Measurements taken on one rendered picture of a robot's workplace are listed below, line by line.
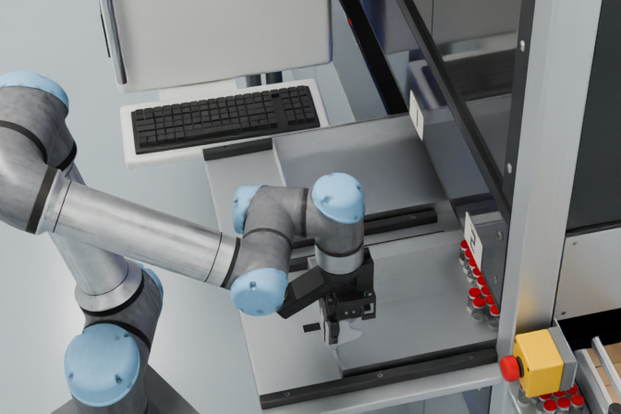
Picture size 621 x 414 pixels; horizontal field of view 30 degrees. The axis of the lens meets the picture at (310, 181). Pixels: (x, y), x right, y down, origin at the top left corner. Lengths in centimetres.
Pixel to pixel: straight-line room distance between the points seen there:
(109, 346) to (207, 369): 126
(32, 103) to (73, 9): 277
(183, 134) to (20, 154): 92
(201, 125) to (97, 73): 160
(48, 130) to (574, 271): 80
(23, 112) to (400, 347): 75
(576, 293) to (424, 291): 34
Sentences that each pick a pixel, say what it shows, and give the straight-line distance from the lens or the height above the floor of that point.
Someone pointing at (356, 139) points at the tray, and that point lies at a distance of 236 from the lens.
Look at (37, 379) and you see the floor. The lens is 317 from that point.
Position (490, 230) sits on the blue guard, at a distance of 186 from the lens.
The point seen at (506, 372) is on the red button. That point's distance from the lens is 181.
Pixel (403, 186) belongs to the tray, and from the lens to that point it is 226.
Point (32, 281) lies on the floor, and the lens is 341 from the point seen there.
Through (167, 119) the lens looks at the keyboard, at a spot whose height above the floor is 83.
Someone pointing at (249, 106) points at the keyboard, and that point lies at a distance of 254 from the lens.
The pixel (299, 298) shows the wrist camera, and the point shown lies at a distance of 182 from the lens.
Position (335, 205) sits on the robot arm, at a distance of 167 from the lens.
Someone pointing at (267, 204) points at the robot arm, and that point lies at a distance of 170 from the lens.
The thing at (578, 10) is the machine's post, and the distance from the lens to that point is 146.
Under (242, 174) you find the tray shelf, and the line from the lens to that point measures 230.
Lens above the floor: 243
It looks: 43 degrees down
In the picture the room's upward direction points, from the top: 3 degrees counter-clockwise
